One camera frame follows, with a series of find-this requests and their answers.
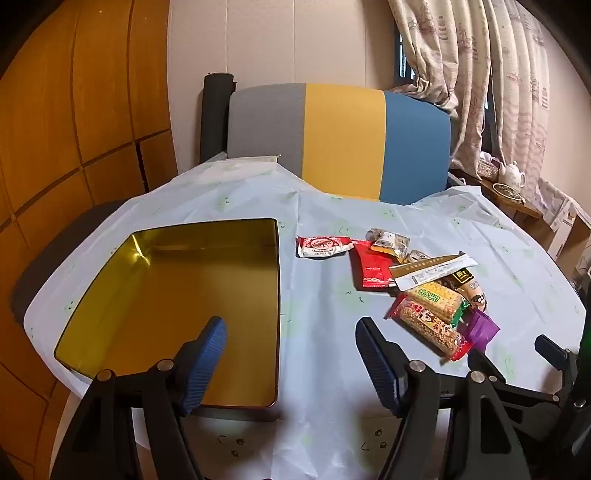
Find orange-edged peanut packet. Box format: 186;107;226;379
368;227;411;258

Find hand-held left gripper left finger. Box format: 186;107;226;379
48;316;229;480

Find pale printed tablecloth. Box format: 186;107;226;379
23;157;587;480

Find dark window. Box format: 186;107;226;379
394;32;419;88

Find purple snack packet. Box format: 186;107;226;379
462;308;501;350

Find black rolled mat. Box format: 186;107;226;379
199;72;236;164

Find sesame bar packet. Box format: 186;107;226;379
385;294;472;362

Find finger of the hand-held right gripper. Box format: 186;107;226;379
534;335;580;402
467;349;561;407

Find plain red snack packet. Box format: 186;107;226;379
348;240;402;291

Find long white gold packet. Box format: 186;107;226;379
388;251;478;292

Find gold tin box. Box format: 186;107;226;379
53;218;281;410

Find patterned beige curtain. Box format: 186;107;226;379
387;0;578;222

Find dark grey chair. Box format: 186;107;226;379
10;200;125;324

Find white teapot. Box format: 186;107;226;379
498;161;527;190

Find grey yellow blue chair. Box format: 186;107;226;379
228;82;452;205

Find round serving tray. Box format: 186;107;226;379
492;182;525;204

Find red and white snack packet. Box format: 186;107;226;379
295;234;355;260

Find beige bun packet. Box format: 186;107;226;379
455;281;488;310

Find green-ended cracker packet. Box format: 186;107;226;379
406;281;472;329

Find white printed box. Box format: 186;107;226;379
538;180;580;234

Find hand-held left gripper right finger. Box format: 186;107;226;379
355;318;532;480

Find wooden side table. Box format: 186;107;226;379
450;168;591;278

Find wooden panel wardrobe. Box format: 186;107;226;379
0;0;178;462

